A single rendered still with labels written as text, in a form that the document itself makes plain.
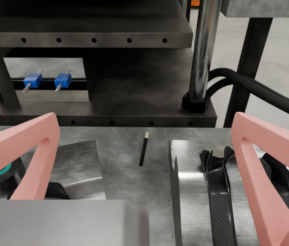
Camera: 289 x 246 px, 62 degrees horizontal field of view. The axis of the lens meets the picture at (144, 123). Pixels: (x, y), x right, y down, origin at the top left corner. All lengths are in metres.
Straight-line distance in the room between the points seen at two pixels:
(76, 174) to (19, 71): 0.56
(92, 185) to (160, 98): 0.54
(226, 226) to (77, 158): 0.31
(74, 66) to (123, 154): 0.37
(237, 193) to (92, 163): 0.28
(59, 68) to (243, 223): 0.73
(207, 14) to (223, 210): 0.52
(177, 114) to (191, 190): 0.45
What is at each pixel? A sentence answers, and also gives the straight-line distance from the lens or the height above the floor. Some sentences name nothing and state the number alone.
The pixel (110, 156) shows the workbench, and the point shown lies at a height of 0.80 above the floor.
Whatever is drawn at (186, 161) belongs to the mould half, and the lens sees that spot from 0.48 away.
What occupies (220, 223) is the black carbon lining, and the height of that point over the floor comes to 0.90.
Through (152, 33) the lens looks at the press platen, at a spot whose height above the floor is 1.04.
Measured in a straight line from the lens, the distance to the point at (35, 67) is 0.94.
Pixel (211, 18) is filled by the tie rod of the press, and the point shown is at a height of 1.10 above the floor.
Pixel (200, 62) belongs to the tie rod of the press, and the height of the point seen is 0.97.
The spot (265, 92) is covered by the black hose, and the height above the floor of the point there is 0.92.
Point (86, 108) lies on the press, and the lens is 0.91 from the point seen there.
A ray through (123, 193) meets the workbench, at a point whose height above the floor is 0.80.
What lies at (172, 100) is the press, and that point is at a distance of 0.94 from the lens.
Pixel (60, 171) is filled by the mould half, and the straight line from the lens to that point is 0.52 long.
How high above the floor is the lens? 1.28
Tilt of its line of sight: 37 degrees down
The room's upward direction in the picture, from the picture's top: straight up
